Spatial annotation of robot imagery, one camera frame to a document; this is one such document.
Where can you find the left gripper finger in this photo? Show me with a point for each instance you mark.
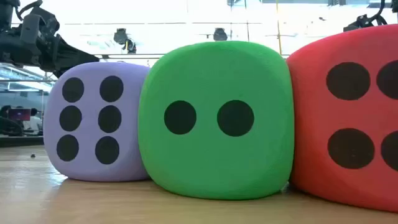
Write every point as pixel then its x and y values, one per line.
pixel 59 71
pixel 71 54

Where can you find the purple foam die black pips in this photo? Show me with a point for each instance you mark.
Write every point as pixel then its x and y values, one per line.
pixel 93 124

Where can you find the red foam die black pips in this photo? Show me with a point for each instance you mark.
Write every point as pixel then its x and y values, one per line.
pixel 342 118

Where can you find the green foam die black pips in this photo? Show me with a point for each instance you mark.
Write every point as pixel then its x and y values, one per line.
pixel 214 161

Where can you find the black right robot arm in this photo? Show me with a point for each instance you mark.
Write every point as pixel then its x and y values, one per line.
pixel 395 4

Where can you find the black ceiling spotlight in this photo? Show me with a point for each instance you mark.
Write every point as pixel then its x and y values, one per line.
pixel 220 35
pixel 122 37

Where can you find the computer monitor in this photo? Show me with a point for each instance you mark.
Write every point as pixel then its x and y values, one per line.
pixel 18 114

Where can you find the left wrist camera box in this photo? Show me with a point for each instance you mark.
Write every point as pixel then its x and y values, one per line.
pixel 30 29

